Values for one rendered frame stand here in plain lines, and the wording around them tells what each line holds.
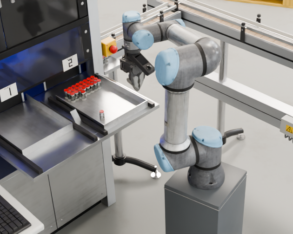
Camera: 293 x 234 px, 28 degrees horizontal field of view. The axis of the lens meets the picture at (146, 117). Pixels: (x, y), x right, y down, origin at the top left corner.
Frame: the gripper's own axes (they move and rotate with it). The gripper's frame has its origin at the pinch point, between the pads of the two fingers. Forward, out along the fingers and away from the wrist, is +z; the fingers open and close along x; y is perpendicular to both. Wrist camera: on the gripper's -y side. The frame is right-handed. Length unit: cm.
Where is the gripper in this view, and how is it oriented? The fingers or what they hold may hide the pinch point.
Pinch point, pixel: (138, 88)
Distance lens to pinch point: 254.0
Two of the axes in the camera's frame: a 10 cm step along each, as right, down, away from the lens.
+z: 0.4, 8.1, 5.8
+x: -7.1, 4.3, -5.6
